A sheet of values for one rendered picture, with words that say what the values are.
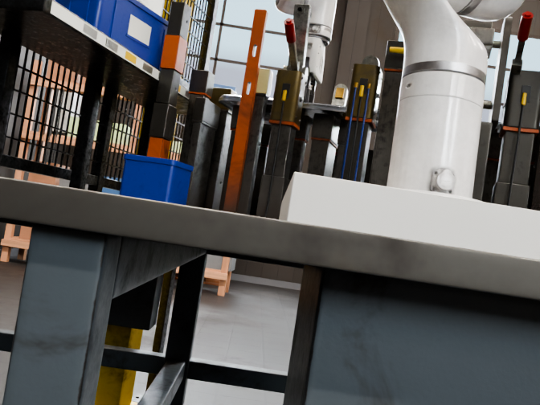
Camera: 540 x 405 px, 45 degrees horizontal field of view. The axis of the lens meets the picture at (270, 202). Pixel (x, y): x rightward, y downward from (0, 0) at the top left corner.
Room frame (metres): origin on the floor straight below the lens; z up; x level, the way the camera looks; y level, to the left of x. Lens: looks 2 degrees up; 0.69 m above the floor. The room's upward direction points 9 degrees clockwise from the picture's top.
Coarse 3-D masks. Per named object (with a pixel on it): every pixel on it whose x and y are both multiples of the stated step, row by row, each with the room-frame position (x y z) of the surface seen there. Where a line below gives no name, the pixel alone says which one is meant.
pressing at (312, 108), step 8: (224, 96) 1.59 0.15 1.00; (232, 96) 1.58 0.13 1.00; (240, 96) 1.58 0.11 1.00; (224, 104) 1.67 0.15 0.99; (232, 104) 1.69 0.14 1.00; (304, 104) 1.54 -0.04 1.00; (312, 104) 1.53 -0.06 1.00; (320, 104) 1.53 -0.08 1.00; (328, 104) 1.52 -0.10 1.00; (312, 112) 1.64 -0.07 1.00; (320, 112) 1.62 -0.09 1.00; (328, 112) 1.61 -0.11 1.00; (336, 112) 1.59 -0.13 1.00; (344, 112) 1.57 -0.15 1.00; (264, 120) 1.79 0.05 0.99; (312, 120) 1.74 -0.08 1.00; (376, 128) 1.70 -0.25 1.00; (496, 128) 1.43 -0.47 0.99
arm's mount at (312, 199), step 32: (288, 192) 0.86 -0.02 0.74; (320, 192) 0.79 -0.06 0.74; (352, 192) 0.79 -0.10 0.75; (384, 192) 0.79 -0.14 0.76; (416, 192) 0.79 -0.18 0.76; (320, 224) 0.79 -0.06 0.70; (352, 224) 0.79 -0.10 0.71; (384, 224) 0.79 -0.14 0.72; (416, 224) 0.79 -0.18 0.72; (448, 224) 0.79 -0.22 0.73; (480, 224) 0.79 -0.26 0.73; (512, 224) 0.79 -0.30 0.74
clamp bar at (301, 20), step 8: (296, 8) 1.48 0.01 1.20; (304, 8) 1.47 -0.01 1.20; (296, 16) 1.48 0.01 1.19; (304, 16) 1.48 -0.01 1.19; (296, 24) 1.48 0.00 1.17; (304, 24) 1.48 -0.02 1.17; (296, 32) 1.49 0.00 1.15; (304, 32) 1.48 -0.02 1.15; (296, 40) 1.49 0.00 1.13; (304, 40) 1.48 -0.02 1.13; (304, 48) 1.49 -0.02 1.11; (288, 56) 1.50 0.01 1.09; (304, 56) 1.49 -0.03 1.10; (288, 64) 1.50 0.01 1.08; (304, 64) 1.50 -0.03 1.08
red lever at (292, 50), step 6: (288, 18) 1.39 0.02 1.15; (288, 24) 1.38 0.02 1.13; (288, 30) 1.40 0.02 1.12; (294, 30) 1.40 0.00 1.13; (288, 36) 1.41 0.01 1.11; (294, 36) 1.42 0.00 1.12; (288, 42) 1.42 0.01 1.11; (294, 42) 1.43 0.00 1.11; (288, 48) 1.44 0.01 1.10; (294, 48) 1.44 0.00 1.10; (294, 54) 1.45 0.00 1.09; (294, 60) 1.47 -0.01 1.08; (294, 66) 1.48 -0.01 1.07
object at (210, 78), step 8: (192, 72) 1.71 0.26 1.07; (200, 72) 1.71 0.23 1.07; (208, 72) 1.70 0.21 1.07; (192, 80) 1.71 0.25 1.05; (200, 80) 1.71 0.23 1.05; (208, 80) 1.71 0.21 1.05; (192, 88) 1.71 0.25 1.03; (200, 88) 1.70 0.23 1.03; (208, 88) 1.72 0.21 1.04; (192, 96) 1.71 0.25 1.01; (200, 96) 1.71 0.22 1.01; (208, 96) 1.73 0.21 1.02; (192, 104) 1.71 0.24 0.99; (192, 112) 1.71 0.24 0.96; (192, 128) 1.71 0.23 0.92; (184, 136) 1.72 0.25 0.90; (184, 144) 1.71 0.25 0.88; (184, 152) 1.71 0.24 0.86; (184, 160) 1.71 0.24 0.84
